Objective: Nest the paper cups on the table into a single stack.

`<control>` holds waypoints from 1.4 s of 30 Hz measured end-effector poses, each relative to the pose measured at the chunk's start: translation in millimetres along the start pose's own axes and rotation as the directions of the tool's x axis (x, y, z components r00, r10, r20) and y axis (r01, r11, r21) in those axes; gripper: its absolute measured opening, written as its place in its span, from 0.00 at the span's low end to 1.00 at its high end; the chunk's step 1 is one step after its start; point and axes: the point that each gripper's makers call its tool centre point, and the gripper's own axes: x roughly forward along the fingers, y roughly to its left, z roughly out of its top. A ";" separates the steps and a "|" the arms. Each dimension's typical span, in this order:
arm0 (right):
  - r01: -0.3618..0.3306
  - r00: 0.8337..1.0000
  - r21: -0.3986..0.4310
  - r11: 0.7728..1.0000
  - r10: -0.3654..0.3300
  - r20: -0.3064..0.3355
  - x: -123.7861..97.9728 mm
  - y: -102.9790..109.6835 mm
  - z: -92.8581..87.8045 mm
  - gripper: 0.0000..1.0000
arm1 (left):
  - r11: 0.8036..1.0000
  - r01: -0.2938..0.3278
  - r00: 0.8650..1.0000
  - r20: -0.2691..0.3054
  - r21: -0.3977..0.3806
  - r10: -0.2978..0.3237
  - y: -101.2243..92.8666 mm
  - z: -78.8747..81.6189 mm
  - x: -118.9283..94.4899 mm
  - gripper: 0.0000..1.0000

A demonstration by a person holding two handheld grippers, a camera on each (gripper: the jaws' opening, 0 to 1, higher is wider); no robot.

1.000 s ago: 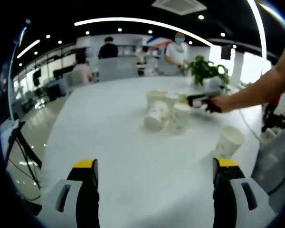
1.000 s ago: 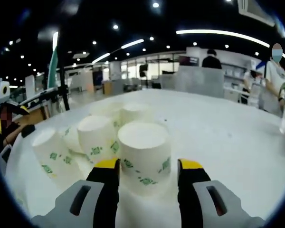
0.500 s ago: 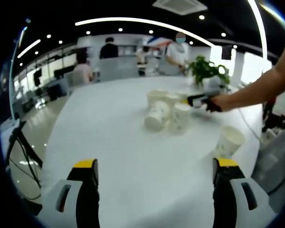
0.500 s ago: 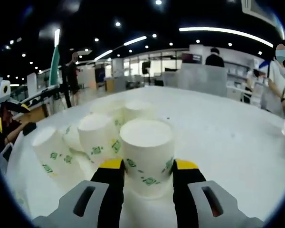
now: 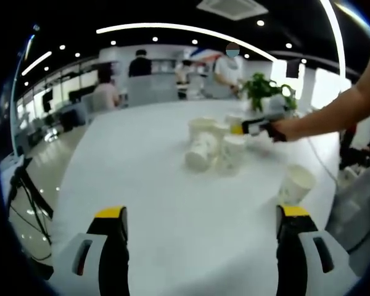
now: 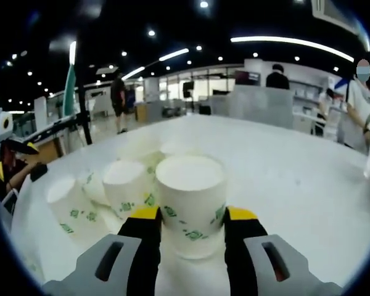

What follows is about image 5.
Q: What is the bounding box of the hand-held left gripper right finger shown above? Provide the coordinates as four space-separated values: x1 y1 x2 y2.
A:
276 203 358 296

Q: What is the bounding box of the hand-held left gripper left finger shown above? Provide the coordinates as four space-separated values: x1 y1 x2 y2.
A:
54 205 130 296

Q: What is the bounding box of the pile of paper cups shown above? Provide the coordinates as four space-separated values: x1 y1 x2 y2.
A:
184 114 247 176

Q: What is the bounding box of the white printed paper cup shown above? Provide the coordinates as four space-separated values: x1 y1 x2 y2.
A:
279 163 316 206

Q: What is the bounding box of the person's right hand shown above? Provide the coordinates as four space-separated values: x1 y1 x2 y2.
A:
273 118 298 142

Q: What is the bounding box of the green potted plant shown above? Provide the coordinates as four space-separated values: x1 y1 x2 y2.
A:
242 72 297 112

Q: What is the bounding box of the black hanging monitor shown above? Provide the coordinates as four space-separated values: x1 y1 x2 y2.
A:
286 60 300 78

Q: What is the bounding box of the grey chair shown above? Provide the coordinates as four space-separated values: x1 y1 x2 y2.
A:
325 169 370 253

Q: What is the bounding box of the white table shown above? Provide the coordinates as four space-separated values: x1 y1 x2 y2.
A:
52 98 340 296

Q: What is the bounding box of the long ceiling light strip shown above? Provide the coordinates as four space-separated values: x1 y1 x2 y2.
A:
319 0 346 72

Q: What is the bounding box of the grey office partition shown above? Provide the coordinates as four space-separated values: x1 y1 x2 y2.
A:
128 75 176 107

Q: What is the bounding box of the ceiling air conditioner vent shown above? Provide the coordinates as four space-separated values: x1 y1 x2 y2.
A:
196 0 269 21

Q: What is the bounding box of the black tripod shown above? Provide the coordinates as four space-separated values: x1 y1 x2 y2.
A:
7 157 55 247

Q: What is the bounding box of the curved ceiling light strip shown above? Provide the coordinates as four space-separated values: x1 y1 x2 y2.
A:
96 22 278 62

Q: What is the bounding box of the black monitor on stand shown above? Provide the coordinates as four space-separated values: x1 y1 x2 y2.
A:
42 91 53 112

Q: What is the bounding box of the short ceiling light strip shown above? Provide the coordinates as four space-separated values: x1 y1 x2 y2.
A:
21 51 52 76

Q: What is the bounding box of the white cable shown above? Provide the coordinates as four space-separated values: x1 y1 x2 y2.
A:
305 138 340 183

